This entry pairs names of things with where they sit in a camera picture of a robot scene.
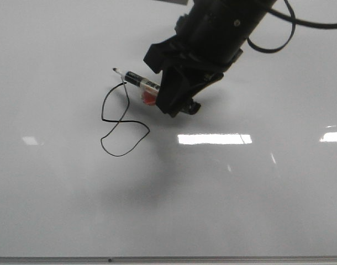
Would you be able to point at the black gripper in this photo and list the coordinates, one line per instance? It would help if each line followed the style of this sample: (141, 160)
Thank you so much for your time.
(208, 40)

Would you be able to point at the black whiteboard marker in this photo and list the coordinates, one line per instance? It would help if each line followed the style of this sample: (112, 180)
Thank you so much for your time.
(149, 89)

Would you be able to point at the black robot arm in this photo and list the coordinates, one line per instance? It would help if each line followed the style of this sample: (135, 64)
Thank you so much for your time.
(252, 15)

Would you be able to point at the white whiteboard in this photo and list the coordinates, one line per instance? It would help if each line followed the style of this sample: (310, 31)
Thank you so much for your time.
(87, 170)

